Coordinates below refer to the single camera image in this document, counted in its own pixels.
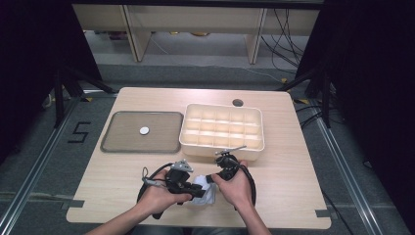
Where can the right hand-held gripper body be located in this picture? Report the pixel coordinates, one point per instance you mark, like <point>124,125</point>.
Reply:
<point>228,166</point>

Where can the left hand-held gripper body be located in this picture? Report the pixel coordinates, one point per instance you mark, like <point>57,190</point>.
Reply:
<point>177,181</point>

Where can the white sock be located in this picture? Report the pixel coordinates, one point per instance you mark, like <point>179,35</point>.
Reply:
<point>209,192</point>

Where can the cream divided storage box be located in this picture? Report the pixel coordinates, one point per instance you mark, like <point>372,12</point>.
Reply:
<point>221,129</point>

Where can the person's right hand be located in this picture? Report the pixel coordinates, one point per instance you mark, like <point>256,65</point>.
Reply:
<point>238,191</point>

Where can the person's left hand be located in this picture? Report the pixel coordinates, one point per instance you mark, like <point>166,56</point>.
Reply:
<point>156,197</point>

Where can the white round disc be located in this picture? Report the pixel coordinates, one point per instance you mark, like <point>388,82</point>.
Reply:
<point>144,131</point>

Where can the grey rectangular tray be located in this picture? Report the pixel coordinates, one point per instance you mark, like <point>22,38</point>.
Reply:
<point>124,137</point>

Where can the black tripod stand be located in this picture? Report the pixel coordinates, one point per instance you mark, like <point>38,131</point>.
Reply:
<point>326,98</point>
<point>59,98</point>

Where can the beige wooden desk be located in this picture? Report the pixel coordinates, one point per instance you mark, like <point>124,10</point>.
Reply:
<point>195,18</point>

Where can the black curtain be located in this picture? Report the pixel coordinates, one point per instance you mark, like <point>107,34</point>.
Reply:
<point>368,81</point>
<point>32,65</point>

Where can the aluminium floor rail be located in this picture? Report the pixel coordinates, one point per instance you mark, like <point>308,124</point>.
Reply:
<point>345,176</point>
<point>39,163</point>

